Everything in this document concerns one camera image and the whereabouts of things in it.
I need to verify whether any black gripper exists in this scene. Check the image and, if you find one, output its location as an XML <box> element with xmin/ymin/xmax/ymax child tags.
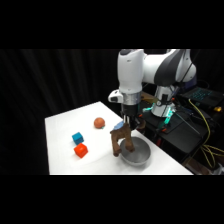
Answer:
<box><xmin>121</xmin><ymin>102</ymin><xmax>140</xmax><ymax>130</ymax></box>

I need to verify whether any brown plush deer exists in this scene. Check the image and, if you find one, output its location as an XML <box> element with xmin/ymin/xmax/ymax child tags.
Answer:
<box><xmin>109</xmin><ymin>119</ymin><xmax>147</xmax><ymax>158</ymax></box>

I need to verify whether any grey metal bowl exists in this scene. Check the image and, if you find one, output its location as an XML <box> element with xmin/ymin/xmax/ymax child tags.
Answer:
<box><xmin>119</xmin><ymin>137</ymin><xmax>152</xmax><ymax>167</ymax></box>

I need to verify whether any orange plush fruit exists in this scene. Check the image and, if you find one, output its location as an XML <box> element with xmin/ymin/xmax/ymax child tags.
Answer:
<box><xmin>93</xmin><ymin>116</ymin><xmax>107</xmax><ymax>130</ymax></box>

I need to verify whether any black robot stand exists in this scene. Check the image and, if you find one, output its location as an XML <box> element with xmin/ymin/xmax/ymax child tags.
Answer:
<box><xmin>139</xmin><ymin>97</ymin><xmax>214</xmax><ymax>164</ymax></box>

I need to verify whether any blue block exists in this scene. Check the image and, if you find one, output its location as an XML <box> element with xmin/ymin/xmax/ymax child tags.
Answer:
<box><xmin>71</xmin><ymin>131</ymin><xmax>85</xmax><ymax>146</ymax></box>

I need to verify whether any red block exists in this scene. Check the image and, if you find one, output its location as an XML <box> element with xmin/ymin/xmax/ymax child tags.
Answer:
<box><xmin>73</xmin><ymin>143</ymin><xmax>89</xmax><ymax>159</ymax></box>

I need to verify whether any black laptop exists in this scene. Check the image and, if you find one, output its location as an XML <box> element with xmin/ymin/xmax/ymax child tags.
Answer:
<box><xmin>180</xmin><ymin>87</ymin><xmax>224</xmax><ymax>108</ymax></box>

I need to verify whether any black curtain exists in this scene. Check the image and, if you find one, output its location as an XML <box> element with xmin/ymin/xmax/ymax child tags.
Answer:
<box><xmin>0</xmin><ymin>49</ymin><xmax>224</xmax><ymax>176</ymax></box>

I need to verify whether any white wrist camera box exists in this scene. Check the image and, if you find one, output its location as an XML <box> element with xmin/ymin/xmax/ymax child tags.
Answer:
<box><xmin>107</xmin><ymin>89</ymin><xmax>124</xmax><ymax>104</ymax></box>

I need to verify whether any yellow cable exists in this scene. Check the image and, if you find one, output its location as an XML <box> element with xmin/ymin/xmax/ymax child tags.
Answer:
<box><xmin>187</xmin><ymin>98</ymin><xmax>224</xmax><ymax>169</ymax></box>

